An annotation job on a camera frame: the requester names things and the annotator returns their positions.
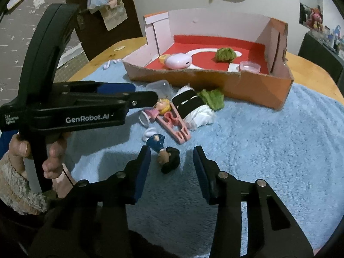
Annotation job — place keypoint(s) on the red and pink plush figure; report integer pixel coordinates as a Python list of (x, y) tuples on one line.
[(315, 18)]

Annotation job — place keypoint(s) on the beige paper bag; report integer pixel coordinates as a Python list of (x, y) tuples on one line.
[(115, 17)]

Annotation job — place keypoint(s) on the person's left hand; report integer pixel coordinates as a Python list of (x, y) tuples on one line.
[(55, 154)]

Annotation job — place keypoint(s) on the person's left forearm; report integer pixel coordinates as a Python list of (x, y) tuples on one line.
[(16, 188)]

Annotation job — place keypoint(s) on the small pale sticker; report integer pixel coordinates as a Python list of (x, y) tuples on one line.
[(119, 48)]

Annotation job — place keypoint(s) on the clear plastic cup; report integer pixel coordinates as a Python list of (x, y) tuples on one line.
[(161, 87)]

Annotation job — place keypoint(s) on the dark-haired doll figure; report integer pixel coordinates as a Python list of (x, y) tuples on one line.
[(168, 158)]

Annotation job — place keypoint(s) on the pink earbud case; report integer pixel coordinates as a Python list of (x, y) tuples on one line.
[(177, 61)]

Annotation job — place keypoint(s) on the green lettuce toy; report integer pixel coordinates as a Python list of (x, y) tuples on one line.
[(225, 55), (212, 98)]

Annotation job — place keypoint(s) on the black and white cloth roll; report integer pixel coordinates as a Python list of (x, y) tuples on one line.
[(185, 102)]

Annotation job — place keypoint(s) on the light blue fluffy towel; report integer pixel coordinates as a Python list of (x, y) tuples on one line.
[(268, 153)]

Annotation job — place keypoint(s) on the white hair clip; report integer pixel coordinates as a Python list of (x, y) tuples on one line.
[(107, 65)]

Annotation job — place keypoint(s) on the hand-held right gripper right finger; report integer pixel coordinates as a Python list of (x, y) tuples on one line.
[(201, 173)]

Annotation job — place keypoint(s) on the pink plastic clip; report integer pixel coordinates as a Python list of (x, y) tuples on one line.
[(174, 129)]

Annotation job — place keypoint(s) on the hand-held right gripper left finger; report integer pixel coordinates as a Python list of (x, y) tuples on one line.
[(142, 172)]

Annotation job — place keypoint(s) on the small yellow toy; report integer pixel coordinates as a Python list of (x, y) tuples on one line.
[(163, 58)]

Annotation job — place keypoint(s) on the clear round plastic container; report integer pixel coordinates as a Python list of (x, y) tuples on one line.
[(250, 66)]

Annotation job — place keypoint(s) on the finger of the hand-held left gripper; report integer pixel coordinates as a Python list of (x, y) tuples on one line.
[(118, 87), (139, 99)]

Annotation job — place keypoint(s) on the dark brown door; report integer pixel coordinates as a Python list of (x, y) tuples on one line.
[(88, 40)]

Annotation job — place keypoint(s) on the side table with dark cloth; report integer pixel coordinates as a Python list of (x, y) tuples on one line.
[(317, 56)]

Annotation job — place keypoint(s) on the group of bottles and boxes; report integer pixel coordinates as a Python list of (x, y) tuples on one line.
[(334, 39)]

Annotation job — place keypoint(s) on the orange cardboard box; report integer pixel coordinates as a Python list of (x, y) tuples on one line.
[(255, 91)]

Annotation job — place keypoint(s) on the blonde doll figure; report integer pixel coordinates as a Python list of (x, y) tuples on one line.
[(162, 107)]

